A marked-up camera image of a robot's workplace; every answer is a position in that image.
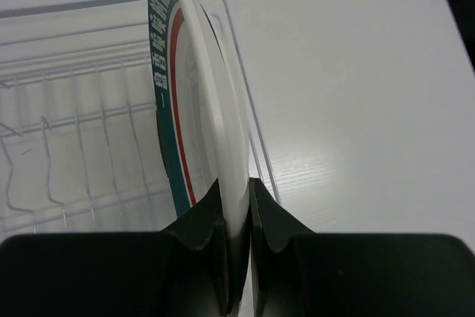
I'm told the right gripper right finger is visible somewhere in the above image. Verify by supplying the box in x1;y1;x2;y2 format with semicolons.
249;178;474;316

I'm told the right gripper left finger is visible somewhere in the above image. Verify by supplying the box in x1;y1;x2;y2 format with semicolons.
1;183;229;316

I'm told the green red rimmed plate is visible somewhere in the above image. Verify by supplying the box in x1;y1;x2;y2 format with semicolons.
147;0;249;241

